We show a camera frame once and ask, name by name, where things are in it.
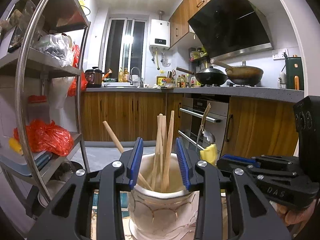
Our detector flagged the yellow tulip handle utensil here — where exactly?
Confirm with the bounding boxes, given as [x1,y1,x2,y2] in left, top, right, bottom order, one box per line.
[200,144,219,166]

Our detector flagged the gold metal fork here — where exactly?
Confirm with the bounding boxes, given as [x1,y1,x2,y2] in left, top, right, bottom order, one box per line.
[196,103,211,150]

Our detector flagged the wooden chopstick one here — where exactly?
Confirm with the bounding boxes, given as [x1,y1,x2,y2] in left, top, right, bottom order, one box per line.
[103,121,152,191]

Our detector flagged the silver metal spoon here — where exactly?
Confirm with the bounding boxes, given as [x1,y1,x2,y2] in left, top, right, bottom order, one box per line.
[202,130,216,144]

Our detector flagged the wooden chopstick four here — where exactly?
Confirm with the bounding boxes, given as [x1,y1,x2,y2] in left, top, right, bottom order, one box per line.
[161,110,175,192]

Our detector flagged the wooden chopstick three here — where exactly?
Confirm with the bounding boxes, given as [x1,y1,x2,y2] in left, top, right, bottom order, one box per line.
[159,114,167,174]

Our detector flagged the wooden chopstick two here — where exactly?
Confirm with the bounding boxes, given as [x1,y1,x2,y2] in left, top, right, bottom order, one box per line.
[151,113,163,191]

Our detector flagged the wooden kitchen cabinets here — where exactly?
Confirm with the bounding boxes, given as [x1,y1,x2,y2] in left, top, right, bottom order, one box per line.
[81,0,304,158]

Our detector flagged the kitchen faucet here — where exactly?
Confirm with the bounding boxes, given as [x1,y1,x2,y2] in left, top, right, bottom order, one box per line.
[129,67,144,88]

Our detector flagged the kitchen window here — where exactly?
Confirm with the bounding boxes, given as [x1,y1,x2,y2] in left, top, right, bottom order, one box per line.
[103,18,147,82]

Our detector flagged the right hand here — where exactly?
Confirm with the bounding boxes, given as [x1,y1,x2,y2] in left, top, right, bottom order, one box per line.
[276,200,318,226]

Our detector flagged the built-in oven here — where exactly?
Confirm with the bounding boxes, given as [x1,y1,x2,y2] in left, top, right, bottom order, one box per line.
[177,96,230,156]

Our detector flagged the patterned quilted table cloth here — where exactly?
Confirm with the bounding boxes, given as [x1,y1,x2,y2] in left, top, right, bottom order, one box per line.
[97,185,223,239]

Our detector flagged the white floral ceramic utensil holder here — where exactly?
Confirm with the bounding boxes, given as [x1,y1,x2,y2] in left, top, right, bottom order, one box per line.
[124,153,199,239]

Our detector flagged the red plastic bag lower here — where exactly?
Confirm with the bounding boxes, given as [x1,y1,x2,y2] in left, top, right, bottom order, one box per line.
[25,119,74,157]

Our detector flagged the red plastic bag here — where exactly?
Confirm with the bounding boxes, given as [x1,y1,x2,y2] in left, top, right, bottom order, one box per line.
[67,44,89,98]
[25,119,74,157]

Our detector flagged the black wok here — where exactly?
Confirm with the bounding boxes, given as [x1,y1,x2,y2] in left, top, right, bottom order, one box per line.
[176,66,228,86]

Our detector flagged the brown frying pan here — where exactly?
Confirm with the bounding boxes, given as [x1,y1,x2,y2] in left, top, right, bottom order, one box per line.
[210,59,264,87]

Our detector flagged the yellow oil bottle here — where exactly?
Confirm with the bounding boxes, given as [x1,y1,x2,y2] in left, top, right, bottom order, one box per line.
[156,70,167,87]

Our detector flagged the dark green kettle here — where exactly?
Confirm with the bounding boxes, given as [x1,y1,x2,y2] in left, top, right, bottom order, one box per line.
[285,57,304,90]

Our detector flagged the red plastic bag upper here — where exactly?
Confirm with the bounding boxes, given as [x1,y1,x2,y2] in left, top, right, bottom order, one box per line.
[67,44,89,98]

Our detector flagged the black range hood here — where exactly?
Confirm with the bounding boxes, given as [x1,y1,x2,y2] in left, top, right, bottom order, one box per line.
[188,0,273,59]

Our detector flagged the dark rice cooker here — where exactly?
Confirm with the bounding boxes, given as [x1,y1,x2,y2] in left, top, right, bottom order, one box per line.
[85,67,103,88]

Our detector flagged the white water heater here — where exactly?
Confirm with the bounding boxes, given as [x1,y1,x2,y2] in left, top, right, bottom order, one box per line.
[149,19,171,49]

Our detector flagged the clear plastic bag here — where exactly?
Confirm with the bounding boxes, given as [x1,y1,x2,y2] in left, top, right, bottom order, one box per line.
[33,34,73,67]

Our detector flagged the stainless steel shelf rack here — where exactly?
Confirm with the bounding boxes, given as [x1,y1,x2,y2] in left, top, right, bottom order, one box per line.
[1,0,90,211]

